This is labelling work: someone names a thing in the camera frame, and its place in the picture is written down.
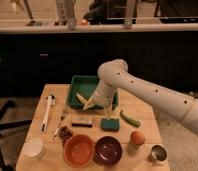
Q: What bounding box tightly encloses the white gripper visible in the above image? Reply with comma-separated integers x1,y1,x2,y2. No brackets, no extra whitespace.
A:
83,81,116,117

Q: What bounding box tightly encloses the dark red grapes bunch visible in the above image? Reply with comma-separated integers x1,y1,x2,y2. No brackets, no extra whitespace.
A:
59,126,73,144

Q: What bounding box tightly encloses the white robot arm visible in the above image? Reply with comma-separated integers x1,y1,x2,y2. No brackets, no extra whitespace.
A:
83,59,198,136

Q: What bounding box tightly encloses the dark purple bowl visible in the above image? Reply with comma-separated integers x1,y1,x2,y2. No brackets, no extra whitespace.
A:
94,136,122,167

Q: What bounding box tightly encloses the red orange bowl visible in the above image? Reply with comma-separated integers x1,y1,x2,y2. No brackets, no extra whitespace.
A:
63,134,95,168

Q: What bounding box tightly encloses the yellow corn cob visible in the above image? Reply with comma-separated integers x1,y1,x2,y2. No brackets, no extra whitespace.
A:
76,93,87,104

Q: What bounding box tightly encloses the teal green sponge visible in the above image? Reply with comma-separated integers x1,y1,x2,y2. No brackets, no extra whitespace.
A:
100,118,120,132

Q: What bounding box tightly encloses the black wooden block brush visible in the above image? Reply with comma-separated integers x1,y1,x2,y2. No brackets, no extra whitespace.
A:
71,117,93,127

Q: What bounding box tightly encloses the green plastic tray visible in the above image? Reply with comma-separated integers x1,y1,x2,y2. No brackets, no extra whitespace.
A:
66,75,120,110

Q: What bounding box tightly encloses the orange peach fruit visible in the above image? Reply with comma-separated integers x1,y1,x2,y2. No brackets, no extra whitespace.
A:
130,131,145,145

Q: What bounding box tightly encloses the metal cup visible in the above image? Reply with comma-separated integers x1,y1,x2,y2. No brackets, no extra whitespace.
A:
147,145,167,166

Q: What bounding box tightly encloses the white round container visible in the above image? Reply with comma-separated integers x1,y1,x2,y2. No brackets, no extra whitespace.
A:
24,137,45,158

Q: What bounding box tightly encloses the person in striped jacket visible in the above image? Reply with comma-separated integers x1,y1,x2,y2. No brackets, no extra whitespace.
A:
83,0,123,25

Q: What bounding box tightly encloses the black office chair base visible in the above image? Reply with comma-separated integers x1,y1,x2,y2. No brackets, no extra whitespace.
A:
0,100,31,171

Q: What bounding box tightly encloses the white handled brush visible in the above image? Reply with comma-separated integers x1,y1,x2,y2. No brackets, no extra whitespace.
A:
41,94,55,133

